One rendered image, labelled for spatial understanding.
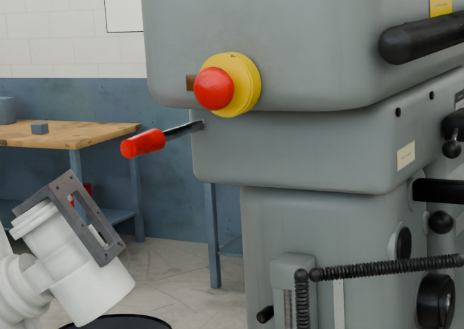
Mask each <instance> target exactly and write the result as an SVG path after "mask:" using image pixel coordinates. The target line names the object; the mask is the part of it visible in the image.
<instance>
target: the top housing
mask: <svg viewBox="0 0 464 329"><path fill-rule="evenodd" d="M141 5H142V22H143V31H144V48H145V58H146V74H147V84H148V89H149V92H150V94H151V95H152V97H153V99H154V100H156V101H157V102H158V103H159V104H162V105H164V106H167V107H171V108H176V109H206V108H204V107H203V106H202V105H201V104H200V103H199V102H198V101H197V100H196V97H195V94H194V91H186V75H198V73H199V71H200V69H201V67H202V65H203V64H204V62H205V61H206V60H207V59H208V58H210V57H212V56H214V55H217V54H220V53H227V52H237V53H241V54H243V55H245V56H246V57H248V58H249V59H250V60H251V61H252V62H253V63H254V64H255V66H256V68H257V70H258V72H259V74H260V79H261V92H260V96H259V99H258V101H257V102H256V104H255V105H254V107H253V108H252V109H250V110H252V111H341V110H348V109H357V108H361V107H365V106H369V105H371V104H374V103H376V102H378V101H381V100H383V99H385V98H387V97H389V96H392V95H394V94H396V93H399V92H401V91H404V90H405V89H407V88H410V87H412V86H414V85H417V84H419V83H421V82H424V81H425V80H427V79H430V78H432V77H435V76H437V75H440V74H441V73H444V72H446V71H448V70H450V69H453V68H455V67H457V66H460V65H461V64H464V42H463V43H461V44H457V45H455V46H452V47H449V48H446V49H444V50H440V51H438V52H435V53H432V54H430V55H427V56H424V57H421V58H418V59H415V60H413V61H410V62H407V63H405V64H401V65H393V64H389V63H387V62H386V61H385V60H384V59H383V58H382V57H381V56H380V53H379V52H378V40H379V37H380V36H381V34H382V33H383V31H384V30H386V29H388V28H390V27H393V26H398V25H402V24H404V23H405V22H408V21H419V20H423V19H428V18H432V17H437V16H440V15H446V14H449V13H452V12H458V11H461V10H464V0H141Z"/></svg>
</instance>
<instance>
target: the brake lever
mask: <svg viewBox="0 0 464 329"><path fill-rule="evenodd" d="M201 130H202V131H205V123H204V120H196V121H194V122H189V123H187V124H183V125H181V126H177V127H175V128H172V129H169V130H166V131H160V130H159V129H151V130H148V131H145V132H143V133H140V134H138V135H135V136H133V137H131V138H128V139H126V140H124V141H122V143H121V144H120V151H121V153H122V155H123V156H124V157H125V158H128V159H130V158H135V157H138V156H142V155H146V154H148V153H153V152H156V151H160V150H162V149H163V148H164V146H165V143H166V142H169V141H171V140H174V139H177V138H180V137H183V136H185V135H189V134H192V133H195V132H197V131H201Z"/></svg>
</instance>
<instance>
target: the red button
mask: <svg viewBox="0 0 464 329"><path fill-rule="evenodd" d="M193 90H194V94H195V97H196V100H197V101H198V102H199V103H200V104H201V105H202V106H203V107H204V108H206V109H208V110H211V111H218V110H220V109H223V108H225V107H226V106H228V105H229V104H230V102H231V100H232V98H233V93H234V83H233V80H232V79H231V77H230V76H229V74H228V73H227V72H226V71H225V70H223V69H221V68H218V67H214V66H213V67H208V68H205V69H203V70H201V71H200V72H199V73H198V75H197V77H196V78H195V81H194V85H193Z"/></svg>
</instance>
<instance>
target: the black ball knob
mask: <svg viewBox="0 0 464 329"><path fill-rule="evenodd" d="M429 226H430V228H431V230H432V231H433V232H435V233H437V234H446V233H448V232H450V231H451V230H452V228H453V226H454V219H453V217H452V215H451V214H450V213H449V212H447V211H445V210H438V211H435V212H434V213H433V214H432V215H431V216H430V217H429Z"/></svg>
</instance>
